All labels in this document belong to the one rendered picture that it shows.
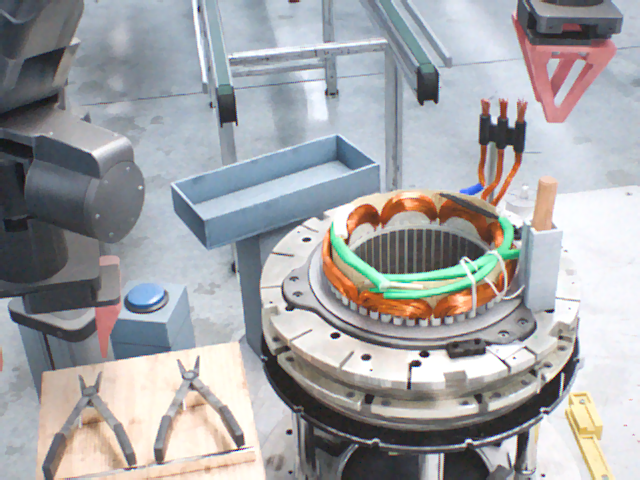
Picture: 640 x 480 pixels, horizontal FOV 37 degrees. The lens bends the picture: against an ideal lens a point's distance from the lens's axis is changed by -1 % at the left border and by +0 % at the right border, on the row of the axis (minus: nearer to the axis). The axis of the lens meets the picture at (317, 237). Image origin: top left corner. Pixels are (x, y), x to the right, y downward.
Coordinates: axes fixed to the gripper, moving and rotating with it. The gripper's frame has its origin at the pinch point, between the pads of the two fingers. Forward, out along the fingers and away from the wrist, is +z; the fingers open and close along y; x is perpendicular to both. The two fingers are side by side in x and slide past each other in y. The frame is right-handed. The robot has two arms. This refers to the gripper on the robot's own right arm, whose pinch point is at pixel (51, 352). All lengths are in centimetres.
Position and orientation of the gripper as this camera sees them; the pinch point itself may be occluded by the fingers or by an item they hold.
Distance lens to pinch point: 80.2
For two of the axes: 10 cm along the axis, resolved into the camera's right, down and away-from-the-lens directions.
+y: 9.8, -1.2, 1.6
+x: -2.0, -5.5, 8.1
